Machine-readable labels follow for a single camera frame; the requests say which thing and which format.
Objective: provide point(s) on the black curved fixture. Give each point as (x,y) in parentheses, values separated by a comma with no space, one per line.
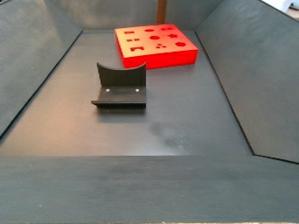
(122,87)

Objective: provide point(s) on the brown oval rod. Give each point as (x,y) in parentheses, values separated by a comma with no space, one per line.
(161,11)

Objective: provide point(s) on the red block with shaped holes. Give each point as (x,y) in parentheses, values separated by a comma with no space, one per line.
(157,45)

